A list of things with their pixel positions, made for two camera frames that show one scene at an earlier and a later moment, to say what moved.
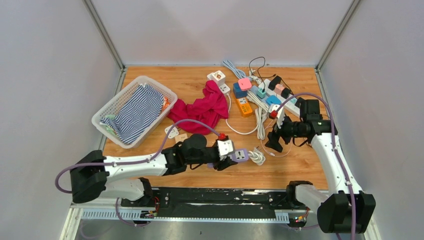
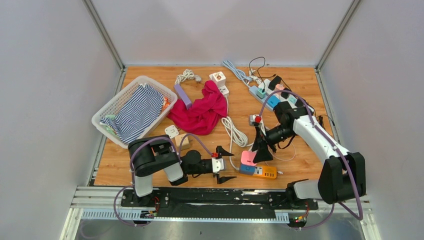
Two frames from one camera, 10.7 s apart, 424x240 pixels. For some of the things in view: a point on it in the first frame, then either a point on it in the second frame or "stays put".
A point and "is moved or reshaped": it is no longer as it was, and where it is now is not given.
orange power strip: (244, 107) → (265, 171)
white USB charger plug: (173, 132) stays put
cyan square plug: (273, 99) stays put
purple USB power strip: (238, 155) → (183, 96)
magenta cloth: (209, 106) stays put
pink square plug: (245, 84) is moved or reshaped
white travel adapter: (224, 88) stays put
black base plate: (213, 203) stays put
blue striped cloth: (143, 105) stays put
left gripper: (224, 164) → (221, 152)
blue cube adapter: (238, 93) → (247, 169)
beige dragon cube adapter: (180, 138) stays put
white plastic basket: (128, 116) stays put
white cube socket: (218, 76) stays put
